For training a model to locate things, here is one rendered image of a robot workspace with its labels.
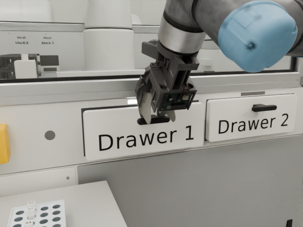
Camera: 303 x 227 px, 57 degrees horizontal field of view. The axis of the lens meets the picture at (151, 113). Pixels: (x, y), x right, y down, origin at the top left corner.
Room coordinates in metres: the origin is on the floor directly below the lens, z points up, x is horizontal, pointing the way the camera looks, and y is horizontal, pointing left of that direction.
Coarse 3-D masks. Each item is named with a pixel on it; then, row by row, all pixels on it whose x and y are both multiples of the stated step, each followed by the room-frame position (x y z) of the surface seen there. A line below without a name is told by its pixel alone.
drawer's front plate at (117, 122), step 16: (96, 112) 0.58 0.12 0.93; (112, 112) 0.59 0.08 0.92; (128, 112) 0.60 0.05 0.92; (176, 112) 0.64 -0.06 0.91; (192, 112) 0.65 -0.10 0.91; (96, 128) 0.57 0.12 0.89; (112, 128) 0.59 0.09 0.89; (128, 128) 0.60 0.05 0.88; (144, 128) 0.61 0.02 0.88; (160, 128) 0.63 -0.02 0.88; (176, 128) 0.64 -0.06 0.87; (192, 128) 0.65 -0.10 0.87; (96, 144) 0.57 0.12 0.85; (128, 144) 0.60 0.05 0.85; (160, 144) 0.63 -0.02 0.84; (176, 144) 0.64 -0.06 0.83; (192, 144) 0.65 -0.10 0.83
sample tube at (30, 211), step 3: (30, 207) 0.40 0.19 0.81; (27, 210) 0.39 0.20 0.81; (30, 210) 0.39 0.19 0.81; (33, 210) 0.39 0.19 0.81; (27, 213) 0.39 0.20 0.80; (30, 213) 0.39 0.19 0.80; (33, 213) 0.39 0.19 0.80; (27, 216) 0.39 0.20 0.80; (30, 216) 0.39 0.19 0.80; (33, 216) 0.39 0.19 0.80
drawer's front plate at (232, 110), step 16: (256, 96) 0.76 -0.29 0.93; (272, 96) 0.76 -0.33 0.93; (288, 96) 0.78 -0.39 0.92; (208, 112) 0.70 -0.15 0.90; (224, 112) 0.70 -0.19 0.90; (240, 112) 0.72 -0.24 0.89; (256, 112) 0.74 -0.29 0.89; (272, 112) 0.76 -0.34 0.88; (288, 112) 0.78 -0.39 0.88; (208, 128) 0.69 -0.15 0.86; (224, 128) 0.71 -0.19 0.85; (240, 128) 0.72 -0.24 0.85; (272, 128) 0.76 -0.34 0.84; (288, 128) 0.78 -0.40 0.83
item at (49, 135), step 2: (46, 132) 0.57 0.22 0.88; (48, 132) 0.57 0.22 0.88; (50, 132) 0.57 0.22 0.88; (52, 132) 0.58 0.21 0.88; (54, 132) 0.58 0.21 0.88; (46, 134) 0.57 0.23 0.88; (48, 134) 0.57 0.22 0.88; (50, 134) 0.57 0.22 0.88; (52, 134) 0.58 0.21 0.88; (54, 134) 0.58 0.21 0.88; (46, 136) 0.57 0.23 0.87; (48, 136) 0.57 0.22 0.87; (50, 136) 0.57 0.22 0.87; (52, 136) 0.58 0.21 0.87; (54, 136) 0.58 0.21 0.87; (46, 138) 0.57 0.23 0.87; (48, 138) 0.57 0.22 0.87; (50, 138) 0.57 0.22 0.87; (52, 138) 0.58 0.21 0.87
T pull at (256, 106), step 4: (256, 104) 0.73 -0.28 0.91; (260, 104) 0.73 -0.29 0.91; (272, 104) 0.72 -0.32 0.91; (252, 108) 0.70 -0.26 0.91; (256, 108) 0.69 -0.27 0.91; (260, 108) 0.70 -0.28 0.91; (264, 108) 0.70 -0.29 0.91; (268, 108) 0.71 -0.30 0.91; (272, 108) 0.71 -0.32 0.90; (276, 108) 0.72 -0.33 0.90
